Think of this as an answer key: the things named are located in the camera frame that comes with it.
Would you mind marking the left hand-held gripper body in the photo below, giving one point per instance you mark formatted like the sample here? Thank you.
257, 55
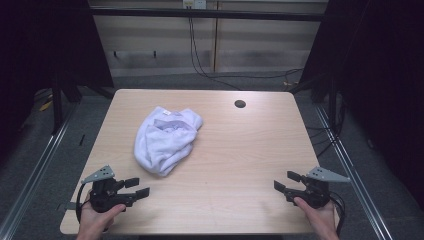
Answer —
106, 196

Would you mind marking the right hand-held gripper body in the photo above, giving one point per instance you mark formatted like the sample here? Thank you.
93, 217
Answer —
315, 195

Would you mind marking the white towel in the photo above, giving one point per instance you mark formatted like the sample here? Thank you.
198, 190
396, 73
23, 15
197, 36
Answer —
165, 141

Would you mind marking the person's right hand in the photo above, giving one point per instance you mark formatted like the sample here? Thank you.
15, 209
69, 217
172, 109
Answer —
323, 221

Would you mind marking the person's left hand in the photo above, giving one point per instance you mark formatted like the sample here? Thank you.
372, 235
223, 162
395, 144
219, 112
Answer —
95, 225

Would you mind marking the grey tape strip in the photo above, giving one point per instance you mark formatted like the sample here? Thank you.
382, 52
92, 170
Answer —
70, 206

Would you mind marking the small black floor piece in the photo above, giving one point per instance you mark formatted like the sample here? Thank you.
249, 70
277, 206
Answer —
82, 140

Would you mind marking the round black table grommet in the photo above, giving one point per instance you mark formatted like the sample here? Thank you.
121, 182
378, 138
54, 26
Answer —
240, 103

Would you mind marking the black metal stand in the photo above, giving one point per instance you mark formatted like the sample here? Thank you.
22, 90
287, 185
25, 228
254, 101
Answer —
57, 106

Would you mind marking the yellow floor object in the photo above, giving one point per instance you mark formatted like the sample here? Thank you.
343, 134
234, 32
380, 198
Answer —
45, 106

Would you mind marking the dark curtain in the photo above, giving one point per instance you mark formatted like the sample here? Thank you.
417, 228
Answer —
40, 43
383, 83

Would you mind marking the metal floor rail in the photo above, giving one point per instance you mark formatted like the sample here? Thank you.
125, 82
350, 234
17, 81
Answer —
353, 173
40, 166

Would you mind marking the black horizontal frame bar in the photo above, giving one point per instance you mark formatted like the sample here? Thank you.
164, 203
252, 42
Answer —
206, 14

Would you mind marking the white wall socket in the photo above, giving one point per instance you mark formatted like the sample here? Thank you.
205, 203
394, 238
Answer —
194, 4

